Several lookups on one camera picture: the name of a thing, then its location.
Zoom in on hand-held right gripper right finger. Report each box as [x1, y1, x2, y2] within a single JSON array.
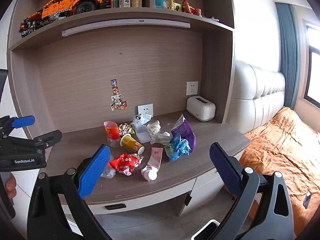
[[209, 142, 294, 240]]

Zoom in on white panda print bag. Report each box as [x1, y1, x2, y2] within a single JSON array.
[[131, 113, 153, 129]]

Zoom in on white padded headboard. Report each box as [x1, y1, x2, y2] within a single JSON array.
[[226, 60, 286, 134]]

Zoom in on clear plastic box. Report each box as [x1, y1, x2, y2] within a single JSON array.
[[135, 125, 153, 144]]

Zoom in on red plastic cup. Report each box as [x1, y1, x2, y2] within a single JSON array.
[[104, 121, 121, 140]]

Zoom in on white tissue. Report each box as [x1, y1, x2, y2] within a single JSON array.
[[150, 131, 173, 146]]

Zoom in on orange toy brick truck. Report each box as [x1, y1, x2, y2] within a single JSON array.
[[41, 0, 111, 19]]

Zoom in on white wrapper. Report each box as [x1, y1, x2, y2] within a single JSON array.
[[147, 120, 161, 134]]

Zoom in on window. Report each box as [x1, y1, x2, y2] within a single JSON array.
[[303, 19, 320, 108]]

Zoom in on yellow paper cup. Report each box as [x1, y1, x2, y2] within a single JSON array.
[[120, 133, 145, 155]]

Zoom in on blue printed box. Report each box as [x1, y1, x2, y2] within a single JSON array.
[[154, 0, 173, 9]]

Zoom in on red toy figurine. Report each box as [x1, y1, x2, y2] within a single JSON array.
[[182, 0, 202, 17]]

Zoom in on person's left hand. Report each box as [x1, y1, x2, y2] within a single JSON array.
[[6, 174, 17, 199]]

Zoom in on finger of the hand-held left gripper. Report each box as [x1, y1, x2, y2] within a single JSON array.
[[5, 130, 62, 153], [0, 116, 36, 137]]

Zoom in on white wall socket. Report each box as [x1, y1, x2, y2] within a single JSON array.
[[186, 81, 199, 96], [137, 103, 154, 122]]

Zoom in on colourful wall stickers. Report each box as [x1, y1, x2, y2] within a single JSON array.
[[110, 79, 128, 111]]

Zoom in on purple snack bag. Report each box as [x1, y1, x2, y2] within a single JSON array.
[[170, 114, 197, 153]]

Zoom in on blue grey curtain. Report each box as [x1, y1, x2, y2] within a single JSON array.
[[275, 2, 301, 111]]

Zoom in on colourful snack wrapper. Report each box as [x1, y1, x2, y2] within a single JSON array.
[[118, 123, 133, 136]]

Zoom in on pink tube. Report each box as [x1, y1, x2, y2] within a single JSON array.
[[141, 147, 164, 181]]

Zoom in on dark toy brick model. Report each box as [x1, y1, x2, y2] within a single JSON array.
[[20, 14, 67, 37]]

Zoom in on red wrapper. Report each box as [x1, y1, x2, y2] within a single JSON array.
[[108, 153, 144, 176]]

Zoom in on white trash bin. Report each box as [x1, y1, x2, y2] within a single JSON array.
[[194, 219, 221, 240]]

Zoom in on clear plastic bag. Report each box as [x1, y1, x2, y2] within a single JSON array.
[[101, 164, 117, 179]]

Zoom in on clear plastic cup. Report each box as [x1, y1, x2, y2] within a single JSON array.
[[107, 136, 123, 148]]

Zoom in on blue wrapper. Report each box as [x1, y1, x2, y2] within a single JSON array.
[[164, 134, 192, 161]]

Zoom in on cream toaster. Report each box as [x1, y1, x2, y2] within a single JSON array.
[[186, 95, 216, 122]]

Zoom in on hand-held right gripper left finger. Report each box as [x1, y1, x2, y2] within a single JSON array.
[[27, 144, 113, 240]]

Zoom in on white under-shelf light bar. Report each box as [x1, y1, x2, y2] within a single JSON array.
[[62, 19, 191, 37]]

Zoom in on white desk drawer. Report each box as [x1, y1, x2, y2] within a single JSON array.
[[61, 175, 197, 215]]

